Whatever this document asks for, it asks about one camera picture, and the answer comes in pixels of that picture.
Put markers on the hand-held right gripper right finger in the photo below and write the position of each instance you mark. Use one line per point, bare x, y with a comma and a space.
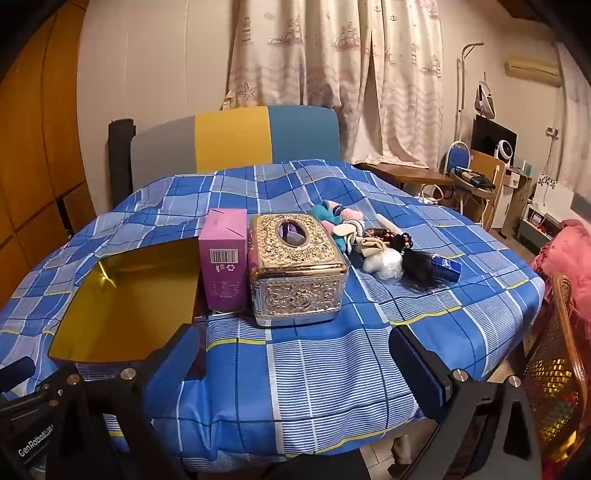
415, 365

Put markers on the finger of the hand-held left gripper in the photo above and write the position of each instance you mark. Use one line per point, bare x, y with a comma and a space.
14, 370

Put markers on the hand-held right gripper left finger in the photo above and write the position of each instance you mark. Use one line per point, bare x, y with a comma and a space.
183, 351

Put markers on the gold metal tray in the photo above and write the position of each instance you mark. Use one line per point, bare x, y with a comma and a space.
120, 300

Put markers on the black hair piece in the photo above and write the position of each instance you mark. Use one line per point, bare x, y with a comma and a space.
422, 270

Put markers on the blue tissue pack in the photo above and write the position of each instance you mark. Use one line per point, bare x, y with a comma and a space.
448, 268

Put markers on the white plastic bag wad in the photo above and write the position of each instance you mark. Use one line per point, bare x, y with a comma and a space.
385, 266

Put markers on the beige sock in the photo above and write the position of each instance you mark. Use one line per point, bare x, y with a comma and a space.
373, 249

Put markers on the purple cardboard box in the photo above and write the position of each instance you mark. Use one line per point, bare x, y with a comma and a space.
224, 258

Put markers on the blue plaid bed sheet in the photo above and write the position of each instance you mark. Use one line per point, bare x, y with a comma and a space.
304, 369

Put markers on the ornate gold tissue box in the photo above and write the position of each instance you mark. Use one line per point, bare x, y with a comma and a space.
295, 272

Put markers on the rattan chair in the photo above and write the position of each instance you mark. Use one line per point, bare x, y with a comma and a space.
554, 369

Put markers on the pink plush toy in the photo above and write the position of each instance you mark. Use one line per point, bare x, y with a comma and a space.
353, 216

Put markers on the teal plush toy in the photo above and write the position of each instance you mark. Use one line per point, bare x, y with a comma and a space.
323, 211

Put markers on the pink cloth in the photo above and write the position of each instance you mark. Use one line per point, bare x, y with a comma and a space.
563, 258

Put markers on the white shelf unit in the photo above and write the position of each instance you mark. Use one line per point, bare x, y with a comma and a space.
538, 224

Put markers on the wooden desk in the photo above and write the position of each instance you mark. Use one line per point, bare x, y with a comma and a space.
406, 173

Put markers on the wooden board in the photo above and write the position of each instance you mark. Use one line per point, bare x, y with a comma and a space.
487, 184

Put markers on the wooden wardrobe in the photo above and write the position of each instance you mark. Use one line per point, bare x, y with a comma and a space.
37, 161

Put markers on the blue folding chair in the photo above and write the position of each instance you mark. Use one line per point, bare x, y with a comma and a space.
457, 154

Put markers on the white round fan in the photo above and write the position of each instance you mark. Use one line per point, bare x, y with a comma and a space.
504, 154

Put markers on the black monitor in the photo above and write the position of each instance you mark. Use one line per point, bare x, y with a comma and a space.
485, 134

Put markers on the hanging white bag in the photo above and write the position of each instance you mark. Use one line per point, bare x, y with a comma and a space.
485, 99

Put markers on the white garment steamer pole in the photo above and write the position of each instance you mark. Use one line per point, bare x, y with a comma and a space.
463, 92

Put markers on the ship print curtain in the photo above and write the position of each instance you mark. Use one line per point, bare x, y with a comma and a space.
314, 60

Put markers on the wall air conditioner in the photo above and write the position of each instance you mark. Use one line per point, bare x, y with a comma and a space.
533, 71

